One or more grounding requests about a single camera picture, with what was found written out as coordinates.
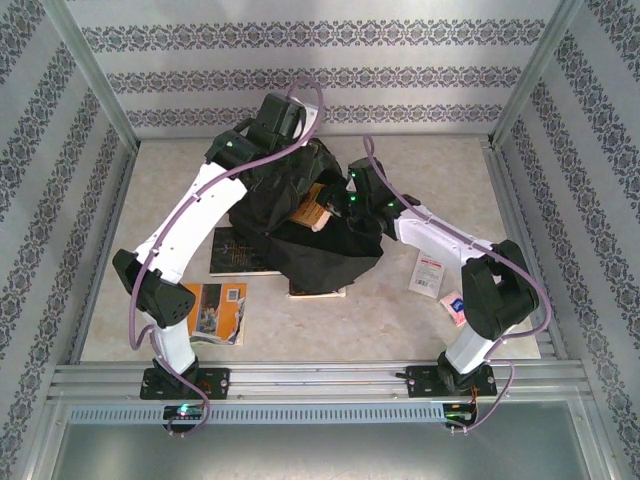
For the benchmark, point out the small brown book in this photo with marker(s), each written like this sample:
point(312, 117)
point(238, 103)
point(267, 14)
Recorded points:
point(310, 210)

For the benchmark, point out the orange paperback book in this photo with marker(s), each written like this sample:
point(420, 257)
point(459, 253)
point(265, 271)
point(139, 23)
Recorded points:
point(215, 310)

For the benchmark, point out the white barcode packet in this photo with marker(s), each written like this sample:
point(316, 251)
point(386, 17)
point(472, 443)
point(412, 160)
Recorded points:
point(426, 275)

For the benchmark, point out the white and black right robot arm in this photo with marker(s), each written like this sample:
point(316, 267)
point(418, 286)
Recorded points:
point(435, 235)

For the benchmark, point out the aluminium side rail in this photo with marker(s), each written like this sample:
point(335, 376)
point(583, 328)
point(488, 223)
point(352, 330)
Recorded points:
point(115, 210)
point(501, 175)

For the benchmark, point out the black student bag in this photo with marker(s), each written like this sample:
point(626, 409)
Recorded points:
point(320, 260)

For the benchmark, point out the black book with gold print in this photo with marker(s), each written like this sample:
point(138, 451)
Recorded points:
point(235, 252)

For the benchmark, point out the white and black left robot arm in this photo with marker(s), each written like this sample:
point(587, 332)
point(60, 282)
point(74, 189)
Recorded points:
point(200, 220)

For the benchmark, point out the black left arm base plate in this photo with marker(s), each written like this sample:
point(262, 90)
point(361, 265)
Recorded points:
point(220, 382)

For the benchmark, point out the pink and white tissue packet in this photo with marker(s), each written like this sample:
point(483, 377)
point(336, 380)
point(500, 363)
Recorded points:
point(454, 307)

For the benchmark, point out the aluminium mounting rail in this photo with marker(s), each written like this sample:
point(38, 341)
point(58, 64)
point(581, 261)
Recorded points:
point(320, 380)

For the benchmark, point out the aluminium frame post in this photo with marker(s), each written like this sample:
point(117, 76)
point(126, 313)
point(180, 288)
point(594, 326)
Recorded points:
point(92, 70)
point(535, 70)

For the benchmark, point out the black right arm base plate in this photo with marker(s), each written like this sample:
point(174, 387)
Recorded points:
point(422, 382)

